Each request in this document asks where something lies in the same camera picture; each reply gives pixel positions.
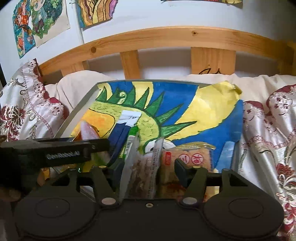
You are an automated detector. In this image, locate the floral satin bedspread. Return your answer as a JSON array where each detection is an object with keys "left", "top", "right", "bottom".
[{"left": 1, "top": 60, "right": 295, "bottom": 240}]

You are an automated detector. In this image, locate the swirly starry drawing poster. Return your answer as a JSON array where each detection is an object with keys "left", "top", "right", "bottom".
[{"left": 76, "top": 0, "right": 118, "bottom": 28}]

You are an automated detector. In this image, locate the girl drawing poster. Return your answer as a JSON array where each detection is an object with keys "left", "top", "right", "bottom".
[{"left": 12, "top": 1, "right": 35, "bottom": 59}]

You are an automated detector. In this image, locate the white grey snack packet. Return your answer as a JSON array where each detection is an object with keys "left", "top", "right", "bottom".
[{"left": 119, "top": 137, "right": 164, "bottom": 200}]

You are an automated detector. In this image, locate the brown rice cake packet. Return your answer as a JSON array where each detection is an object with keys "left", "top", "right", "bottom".
[{"left": 158, "top": 142, "right": 216, "bottom": 199}]

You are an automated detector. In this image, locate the green tube snack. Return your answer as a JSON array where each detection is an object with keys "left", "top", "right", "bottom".
[{"left": 122, "top": 126, "right": 139, "bottom": 160}]

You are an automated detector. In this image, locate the person's left hand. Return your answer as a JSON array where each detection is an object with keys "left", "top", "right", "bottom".
[{"left": 0, "top": 188, "right": 21, "bottom": 202}]

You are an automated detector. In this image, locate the orange red snack bag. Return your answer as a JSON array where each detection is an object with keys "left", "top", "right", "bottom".
[{"left": 79, "top": 120, "right": 110, "bottom": 166}]

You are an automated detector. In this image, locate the white pillow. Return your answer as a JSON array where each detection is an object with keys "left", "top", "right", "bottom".
[{"left": 43, "top": 69, "right": 296, "bottom": 110}]

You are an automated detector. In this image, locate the wooden bed headboard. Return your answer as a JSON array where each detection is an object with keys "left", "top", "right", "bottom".
[{"left": 40, "top": 26, "right": 295, "bottom": 80}]

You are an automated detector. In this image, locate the dark blue stick packet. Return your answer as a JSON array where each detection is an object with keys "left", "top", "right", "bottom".
[{"left": 107, "top": 110, "right": 142, "bottom": 167}]

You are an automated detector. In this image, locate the grey tray with dinosaur drawing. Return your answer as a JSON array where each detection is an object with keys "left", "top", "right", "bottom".
[{"left": 57, "top": 81, "right": 243, "bottom": 173}]

